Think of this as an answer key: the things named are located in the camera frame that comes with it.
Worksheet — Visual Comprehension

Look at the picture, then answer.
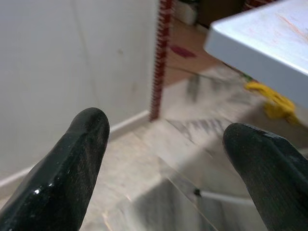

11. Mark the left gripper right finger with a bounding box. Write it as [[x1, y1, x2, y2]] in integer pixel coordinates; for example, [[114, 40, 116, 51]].
[[222, 122, 308, 231]]

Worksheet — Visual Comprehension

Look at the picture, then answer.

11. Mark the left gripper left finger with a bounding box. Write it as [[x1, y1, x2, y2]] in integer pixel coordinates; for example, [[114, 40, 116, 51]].
[[0, 107, 111, 231]]

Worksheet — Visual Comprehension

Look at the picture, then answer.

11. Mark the white table leg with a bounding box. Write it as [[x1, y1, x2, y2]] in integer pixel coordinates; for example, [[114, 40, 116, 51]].
[[193, 189, 250, 202]]

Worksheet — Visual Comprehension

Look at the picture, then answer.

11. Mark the yellow cloth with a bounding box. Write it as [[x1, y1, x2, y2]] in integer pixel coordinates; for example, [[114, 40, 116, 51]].
[[244, 80, 304, 126]]

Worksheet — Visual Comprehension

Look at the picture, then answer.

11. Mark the white baseboard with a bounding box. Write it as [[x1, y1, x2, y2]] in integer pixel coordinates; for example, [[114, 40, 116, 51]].
[[0, 109, 153, 193]]

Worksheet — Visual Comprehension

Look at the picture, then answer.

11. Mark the white plastic table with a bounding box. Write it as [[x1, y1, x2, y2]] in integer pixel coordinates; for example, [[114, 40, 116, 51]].
[[203, 0, 308, 109]]

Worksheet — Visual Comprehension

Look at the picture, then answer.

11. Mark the red tile door frame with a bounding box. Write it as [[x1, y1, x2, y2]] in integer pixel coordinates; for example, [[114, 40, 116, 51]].
[[148, 0, 174, 122]]

